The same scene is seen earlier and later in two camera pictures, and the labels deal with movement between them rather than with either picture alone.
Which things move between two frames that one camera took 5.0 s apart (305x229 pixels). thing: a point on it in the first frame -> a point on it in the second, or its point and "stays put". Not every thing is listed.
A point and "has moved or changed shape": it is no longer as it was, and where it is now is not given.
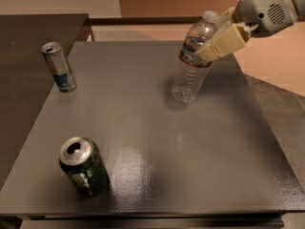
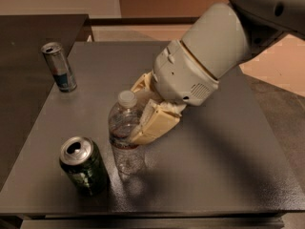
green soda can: (85, 166) stays put
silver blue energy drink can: (60, 67) stays put
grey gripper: (266, 10) -> (181, 74)
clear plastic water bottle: (192, 74) has moved or changed shape
